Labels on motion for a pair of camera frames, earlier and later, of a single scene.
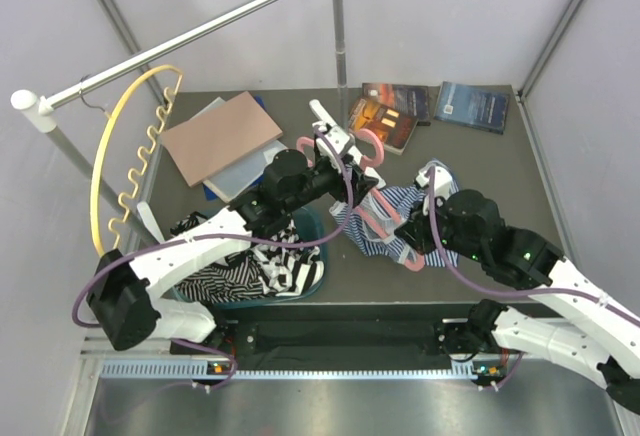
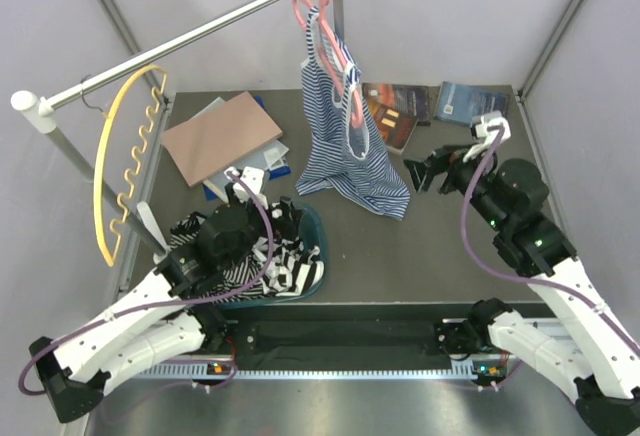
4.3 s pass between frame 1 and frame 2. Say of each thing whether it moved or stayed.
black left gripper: moved
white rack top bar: stayed
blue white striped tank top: moved
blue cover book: stayed
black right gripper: moved
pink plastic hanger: moved
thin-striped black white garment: stayed
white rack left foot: stayed
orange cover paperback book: stayed
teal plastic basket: stayed
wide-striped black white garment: stayed
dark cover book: stayed
